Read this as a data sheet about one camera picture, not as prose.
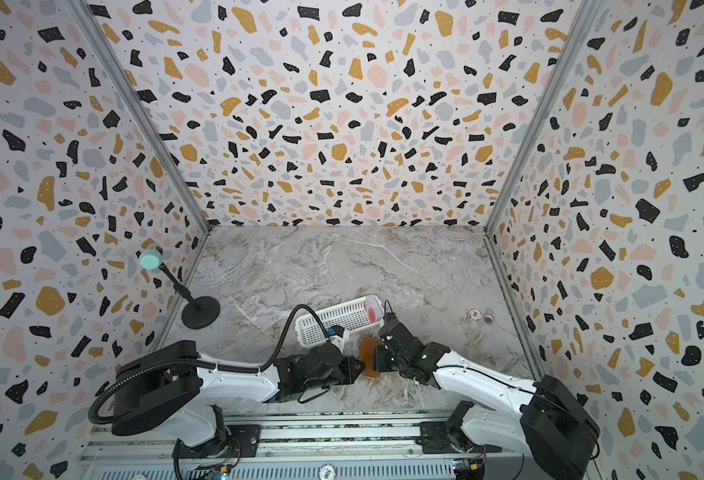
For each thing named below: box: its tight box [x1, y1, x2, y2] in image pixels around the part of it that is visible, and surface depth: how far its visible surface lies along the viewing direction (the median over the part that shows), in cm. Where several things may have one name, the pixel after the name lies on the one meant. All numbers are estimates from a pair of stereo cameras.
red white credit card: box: [364, 295, 385, 323], surface depth 97 cm
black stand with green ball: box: [139, 243, 221, 330], surface depth 96 cm
